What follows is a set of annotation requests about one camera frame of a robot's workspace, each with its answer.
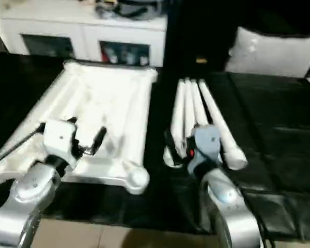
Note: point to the grey pillow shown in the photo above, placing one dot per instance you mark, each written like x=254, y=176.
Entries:
x=271, y=51

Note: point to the white sideboard with glass doors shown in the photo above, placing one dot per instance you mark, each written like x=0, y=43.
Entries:
x=87, y=28

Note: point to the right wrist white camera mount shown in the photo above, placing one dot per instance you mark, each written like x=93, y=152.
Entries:
x=206, y=139

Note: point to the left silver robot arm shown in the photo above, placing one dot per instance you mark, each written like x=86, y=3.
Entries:
x=28, y=188

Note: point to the black tangled item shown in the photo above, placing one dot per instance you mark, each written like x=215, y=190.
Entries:
x=103, y=9

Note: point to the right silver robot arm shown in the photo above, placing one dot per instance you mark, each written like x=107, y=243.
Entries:
x=222, y=196

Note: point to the white plastic table leg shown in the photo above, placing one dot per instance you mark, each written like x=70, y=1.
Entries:
x=198, y=98
x=222, y=129
x=177, y=108
x=188, y=103

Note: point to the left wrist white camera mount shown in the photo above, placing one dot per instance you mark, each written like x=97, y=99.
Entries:
x=59, y=137

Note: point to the white plastic table top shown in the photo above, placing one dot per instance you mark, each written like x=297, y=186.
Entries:
x=98, y=103

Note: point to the black work surface mat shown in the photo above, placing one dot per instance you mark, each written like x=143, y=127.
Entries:
x=273, y=116

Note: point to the red bottle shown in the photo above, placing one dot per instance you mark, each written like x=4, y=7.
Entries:
x=105, y=55

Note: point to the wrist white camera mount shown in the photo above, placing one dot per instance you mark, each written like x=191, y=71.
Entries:
x=206, y=139
x=59, y=137

